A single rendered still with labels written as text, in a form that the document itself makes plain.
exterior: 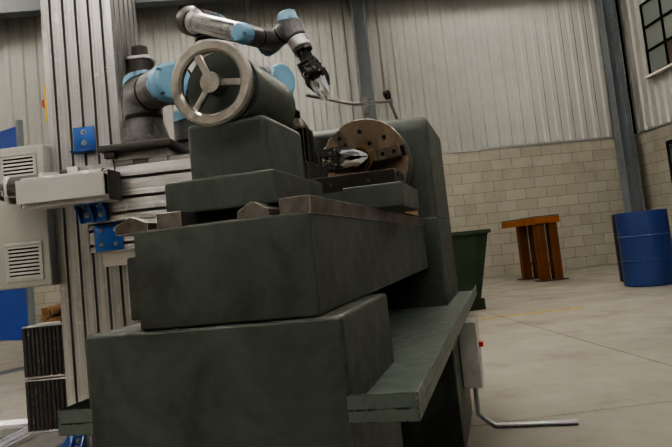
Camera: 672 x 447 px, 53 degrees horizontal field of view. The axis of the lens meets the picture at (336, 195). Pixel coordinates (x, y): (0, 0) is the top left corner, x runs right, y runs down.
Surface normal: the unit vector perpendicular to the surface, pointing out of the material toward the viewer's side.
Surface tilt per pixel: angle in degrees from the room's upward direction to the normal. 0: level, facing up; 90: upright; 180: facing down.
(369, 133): 90
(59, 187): 90
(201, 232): 90
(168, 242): 90
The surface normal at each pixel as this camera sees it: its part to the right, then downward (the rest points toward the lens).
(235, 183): -0.24, -0.06
